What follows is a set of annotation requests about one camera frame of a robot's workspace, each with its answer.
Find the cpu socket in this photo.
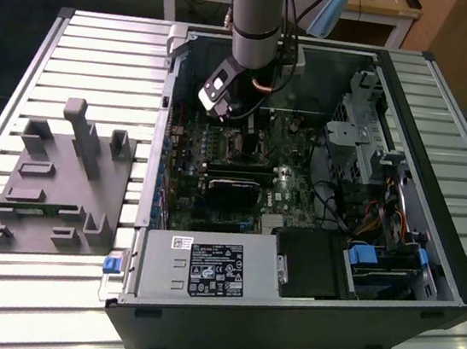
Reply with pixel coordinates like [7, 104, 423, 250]
[223, 125, 272, 166]

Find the black ram stick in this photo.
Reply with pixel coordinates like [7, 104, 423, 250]
[207, 157, 278, 177]

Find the black graphics card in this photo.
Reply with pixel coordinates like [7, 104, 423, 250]
[203, 173, 262, 209]

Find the green motherboard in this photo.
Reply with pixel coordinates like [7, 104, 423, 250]
[152, 96, 341, 252]

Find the grey metal drive cage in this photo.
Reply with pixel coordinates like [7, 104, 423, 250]
[318, 65, 423, 189]

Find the silver chipset heatsink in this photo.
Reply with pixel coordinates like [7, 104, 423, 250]
[260, 212, 285, 233]

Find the black plastic shroud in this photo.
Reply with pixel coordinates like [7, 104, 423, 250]
[266, 223, 359, 306]

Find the silver power supply unit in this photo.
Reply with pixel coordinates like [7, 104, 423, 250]
[124, 217, 284, 318]

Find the blue disk carrier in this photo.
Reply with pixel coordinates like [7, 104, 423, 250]
[343, 240, 382, 272]

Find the grey parts rack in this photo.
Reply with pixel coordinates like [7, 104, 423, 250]
[0, 87, 144, 272]

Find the blue case latch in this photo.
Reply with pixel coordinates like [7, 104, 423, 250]
[102, 254, 126, 276]

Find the green ram stick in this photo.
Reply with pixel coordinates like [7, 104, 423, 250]
[11, 200, 62, 219]

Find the black open pc case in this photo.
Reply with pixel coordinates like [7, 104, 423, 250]
[97, 15, 467, 349]

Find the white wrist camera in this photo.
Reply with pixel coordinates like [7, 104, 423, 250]
[195, 53, 249, 124]

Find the black camera cable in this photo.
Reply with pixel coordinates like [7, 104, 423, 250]
[271, 0, 307, 100]

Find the coloured wire bundle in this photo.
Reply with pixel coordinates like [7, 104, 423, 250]
[353, 199, 411, 245]

